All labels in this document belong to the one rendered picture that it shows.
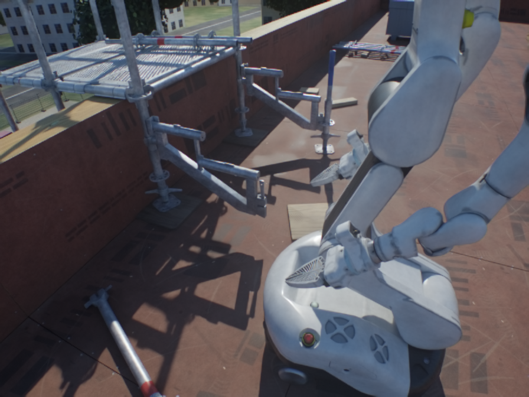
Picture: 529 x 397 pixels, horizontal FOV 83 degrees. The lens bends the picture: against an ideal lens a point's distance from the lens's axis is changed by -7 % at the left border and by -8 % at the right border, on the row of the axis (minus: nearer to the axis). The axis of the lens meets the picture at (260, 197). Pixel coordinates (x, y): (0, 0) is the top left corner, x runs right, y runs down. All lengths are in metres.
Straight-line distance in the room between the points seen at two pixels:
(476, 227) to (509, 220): 1.73
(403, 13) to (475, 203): 6.58
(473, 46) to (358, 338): 0.86
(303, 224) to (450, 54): 1.36
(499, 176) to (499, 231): 1.64
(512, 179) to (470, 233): 0.12
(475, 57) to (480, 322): 1.15
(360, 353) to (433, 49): 0.81
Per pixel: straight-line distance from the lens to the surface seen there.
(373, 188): 0.84
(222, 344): 1.45
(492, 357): 1.66
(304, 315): 1.08
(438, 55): 0.70
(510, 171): 0.63
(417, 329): 1.18
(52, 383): 1.62
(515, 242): 2.24
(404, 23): 7.16
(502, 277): 1.98
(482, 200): 0.65
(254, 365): 1.40
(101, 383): 1.52
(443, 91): 0.70
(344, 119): 3.24
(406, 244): 0.69
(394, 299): 1.06
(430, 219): 0.68
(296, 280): 0.84
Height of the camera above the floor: 1.27
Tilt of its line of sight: 37 degrees down
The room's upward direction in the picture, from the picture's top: 2 degrees counter-clockwise
